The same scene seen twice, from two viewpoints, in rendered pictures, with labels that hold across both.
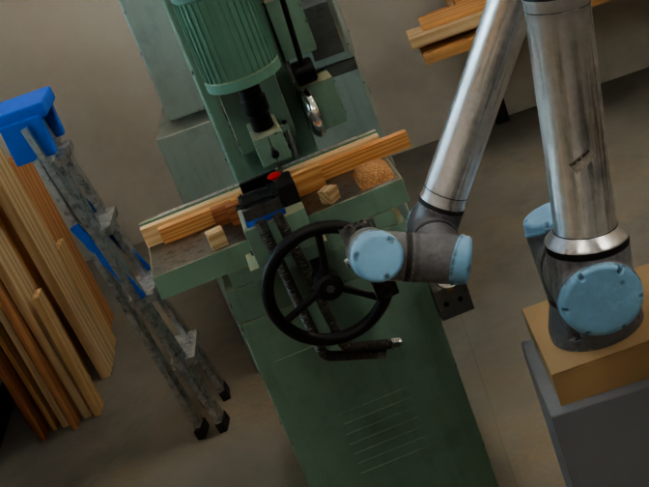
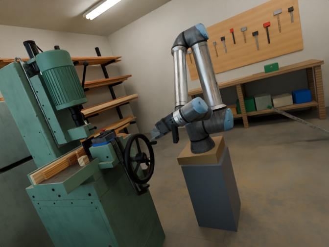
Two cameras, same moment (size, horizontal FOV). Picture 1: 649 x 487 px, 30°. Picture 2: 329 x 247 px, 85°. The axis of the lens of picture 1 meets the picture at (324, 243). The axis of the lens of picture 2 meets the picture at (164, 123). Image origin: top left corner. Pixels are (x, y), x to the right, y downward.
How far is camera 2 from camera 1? 206 cm
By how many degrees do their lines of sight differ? 62
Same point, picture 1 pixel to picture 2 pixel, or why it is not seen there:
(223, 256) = (90, 166)
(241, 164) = (58, 153)
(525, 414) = not seen: hidden behind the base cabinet
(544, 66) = (206, 58)
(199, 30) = (63, 78)
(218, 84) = (70, 101)
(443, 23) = not seen: hidden behind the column
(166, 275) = (68, 180)
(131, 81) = not seen: outside the picture
